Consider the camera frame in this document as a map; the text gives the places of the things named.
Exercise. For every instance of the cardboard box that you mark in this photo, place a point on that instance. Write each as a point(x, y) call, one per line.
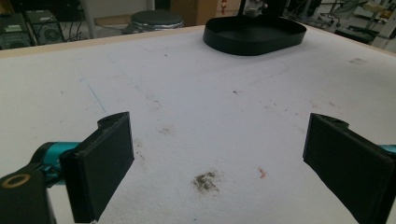
point(194, 11)

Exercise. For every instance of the grey machine on board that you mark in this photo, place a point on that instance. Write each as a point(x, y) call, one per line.
point(355, 32)

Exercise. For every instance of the black computer tower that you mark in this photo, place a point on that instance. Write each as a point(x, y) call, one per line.
point(46, 28)
point(14, 34)

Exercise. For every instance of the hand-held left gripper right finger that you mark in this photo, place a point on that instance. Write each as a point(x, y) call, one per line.
point(348, 161)

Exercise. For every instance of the black round stool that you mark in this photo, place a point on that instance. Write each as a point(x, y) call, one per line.
point(155, 20)

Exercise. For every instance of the white table mat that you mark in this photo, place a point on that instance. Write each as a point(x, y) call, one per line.
point(202, 109)

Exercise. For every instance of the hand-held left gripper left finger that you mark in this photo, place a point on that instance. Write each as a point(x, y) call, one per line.
point(99, 165)

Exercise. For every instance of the white desk leg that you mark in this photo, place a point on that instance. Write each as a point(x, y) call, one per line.
point(89, 18)

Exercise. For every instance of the black key rack with tray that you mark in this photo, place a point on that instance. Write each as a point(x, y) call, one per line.
point(253, 35)

